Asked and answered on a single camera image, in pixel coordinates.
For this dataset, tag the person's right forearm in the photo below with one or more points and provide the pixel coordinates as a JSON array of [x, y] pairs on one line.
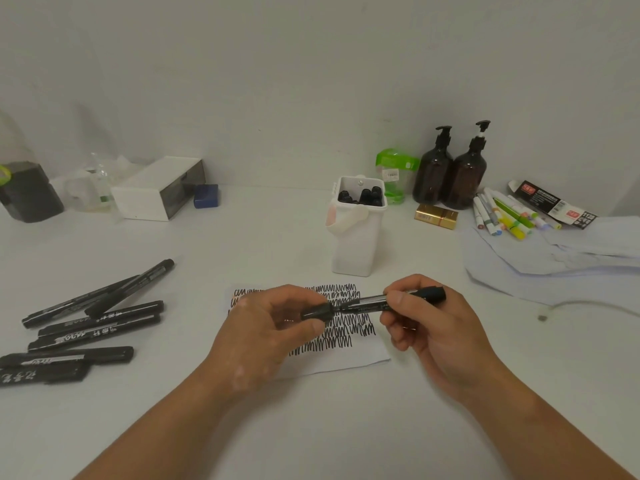
[[555, 429]]

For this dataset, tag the clear jar with green lid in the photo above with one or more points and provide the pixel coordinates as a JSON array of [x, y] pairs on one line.
[[397, 157]]

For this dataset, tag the pile of black markers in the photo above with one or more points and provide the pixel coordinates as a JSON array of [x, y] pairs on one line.
[[125, 312]]

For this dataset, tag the clear bottle with dark liquid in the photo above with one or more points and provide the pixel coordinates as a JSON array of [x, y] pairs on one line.
[[32, 194]]

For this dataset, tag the white box with grey front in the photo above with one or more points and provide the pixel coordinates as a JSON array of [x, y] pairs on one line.
[[140, 199]]

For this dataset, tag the person's left hand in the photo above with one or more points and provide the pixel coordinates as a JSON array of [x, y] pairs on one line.
[[255, 344]]

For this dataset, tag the black and red cardboard box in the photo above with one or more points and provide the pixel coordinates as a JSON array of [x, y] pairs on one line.
[[545, 197]]

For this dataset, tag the white paper with black scribbles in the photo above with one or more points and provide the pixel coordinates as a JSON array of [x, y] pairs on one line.
[[350, 359]]

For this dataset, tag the small gold box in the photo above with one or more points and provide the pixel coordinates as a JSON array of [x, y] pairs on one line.
[[435, 216]]

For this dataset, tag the brown pump bottle white neck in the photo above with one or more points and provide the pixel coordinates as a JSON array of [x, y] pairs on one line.
[[465, 179]]

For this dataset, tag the black marker pen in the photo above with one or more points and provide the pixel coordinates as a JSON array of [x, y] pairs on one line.
[[365, 303]]

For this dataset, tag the small blue box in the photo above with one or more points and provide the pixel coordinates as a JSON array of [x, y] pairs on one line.
[[206, 196]]

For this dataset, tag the person's right hand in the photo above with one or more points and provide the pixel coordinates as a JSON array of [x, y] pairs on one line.
[[450, 344]]

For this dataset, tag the person's left forearm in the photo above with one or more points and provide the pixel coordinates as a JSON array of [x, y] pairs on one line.
[[160, 429]]

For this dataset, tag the pile of loose white sheets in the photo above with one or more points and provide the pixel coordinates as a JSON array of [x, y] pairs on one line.
[[540, 264]]

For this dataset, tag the bundle of black markers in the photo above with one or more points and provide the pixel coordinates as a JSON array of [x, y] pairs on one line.
[[372, 194]]

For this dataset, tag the bunch of pastel highlighter pens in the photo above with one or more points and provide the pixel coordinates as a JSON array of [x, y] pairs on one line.
[[505, 219]]

